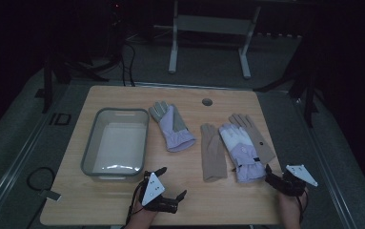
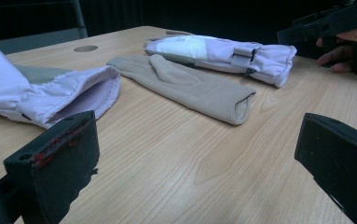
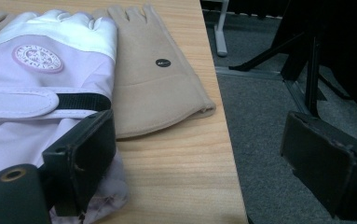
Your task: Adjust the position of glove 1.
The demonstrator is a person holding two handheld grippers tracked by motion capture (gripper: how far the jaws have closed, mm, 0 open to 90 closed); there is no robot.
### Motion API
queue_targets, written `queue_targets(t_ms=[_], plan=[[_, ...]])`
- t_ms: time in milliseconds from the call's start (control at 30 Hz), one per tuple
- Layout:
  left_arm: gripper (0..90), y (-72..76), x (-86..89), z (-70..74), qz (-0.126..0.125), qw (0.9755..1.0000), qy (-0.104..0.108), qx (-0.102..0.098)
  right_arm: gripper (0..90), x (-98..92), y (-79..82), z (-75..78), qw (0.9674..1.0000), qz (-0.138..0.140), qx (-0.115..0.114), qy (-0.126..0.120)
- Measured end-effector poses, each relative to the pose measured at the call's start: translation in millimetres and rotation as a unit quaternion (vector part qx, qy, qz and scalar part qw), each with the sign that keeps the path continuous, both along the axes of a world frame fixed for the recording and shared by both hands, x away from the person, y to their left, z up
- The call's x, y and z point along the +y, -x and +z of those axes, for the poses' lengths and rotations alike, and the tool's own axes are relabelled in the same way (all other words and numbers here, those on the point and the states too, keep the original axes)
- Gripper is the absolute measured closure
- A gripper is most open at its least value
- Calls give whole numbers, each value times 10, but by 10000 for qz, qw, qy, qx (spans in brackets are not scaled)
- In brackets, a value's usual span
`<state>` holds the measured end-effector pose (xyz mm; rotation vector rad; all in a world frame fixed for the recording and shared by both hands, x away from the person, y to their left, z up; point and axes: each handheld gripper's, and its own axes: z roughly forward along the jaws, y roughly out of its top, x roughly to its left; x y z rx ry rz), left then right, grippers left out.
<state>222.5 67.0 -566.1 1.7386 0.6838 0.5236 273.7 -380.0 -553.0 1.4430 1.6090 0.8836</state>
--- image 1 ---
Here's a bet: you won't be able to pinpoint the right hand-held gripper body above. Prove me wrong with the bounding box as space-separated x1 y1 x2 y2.
270 164 318 198

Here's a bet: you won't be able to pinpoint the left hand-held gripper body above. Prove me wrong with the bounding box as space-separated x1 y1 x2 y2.
138 171 178 215

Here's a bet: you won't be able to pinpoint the purple and white glove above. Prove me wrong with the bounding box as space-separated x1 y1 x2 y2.
218 122 267 183

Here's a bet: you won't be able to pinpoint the purple glove with grey palm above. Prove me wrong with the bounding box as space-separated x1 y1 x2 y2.
148 100 197 153

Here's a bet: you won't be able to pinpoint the grey plastic bin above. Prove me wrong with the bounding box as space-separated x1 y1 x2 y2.
80 107 151 183

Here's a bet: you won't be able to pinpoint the plain beige glove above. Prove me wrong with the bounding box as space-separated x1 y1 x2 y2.
200 123 229 183

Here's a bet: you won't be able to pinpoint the person's right hand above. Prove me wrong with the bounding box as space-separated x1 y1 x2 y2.
277 187 309 221

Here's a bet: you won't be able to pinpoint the person's left hand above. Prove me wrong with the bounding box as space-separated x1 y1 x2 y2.
132 190 159 222

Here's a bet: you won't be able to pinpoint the beige glove with dark button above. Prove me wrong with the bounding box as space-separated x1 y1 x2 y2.
228 113 276 166

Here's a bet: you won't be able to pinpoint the black tripod stand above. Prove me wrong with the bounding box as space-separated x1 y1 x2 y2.
34 53 124 115
253 31 329 129

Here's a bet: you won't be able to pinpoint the grey tape piece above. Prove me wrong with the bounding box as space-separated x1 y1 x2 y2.
38 189 62 202

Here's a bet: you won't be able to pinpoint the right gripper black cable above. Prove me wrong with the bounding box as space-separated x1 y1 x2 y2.
295 187 310 223

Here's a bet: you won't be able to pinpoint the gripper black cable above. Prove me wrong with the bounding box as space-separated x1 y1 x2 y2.
295 187 310 223
125 173 148 226

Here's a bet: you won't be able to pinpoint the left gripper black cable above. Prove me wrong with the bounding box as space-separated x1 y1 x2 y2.
125 173 148 226

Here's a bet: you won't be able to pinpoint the black floor cables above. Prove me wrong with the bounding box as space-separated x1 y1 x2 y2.
119 31 159 88

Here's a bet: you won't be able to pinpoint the black cable loop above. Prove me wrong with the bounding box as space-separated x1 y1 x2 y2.
26 166 56 193

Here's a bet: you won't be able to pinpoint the white metal stand frame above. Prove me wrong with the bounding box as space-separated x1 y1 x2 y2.
168 0 262 80

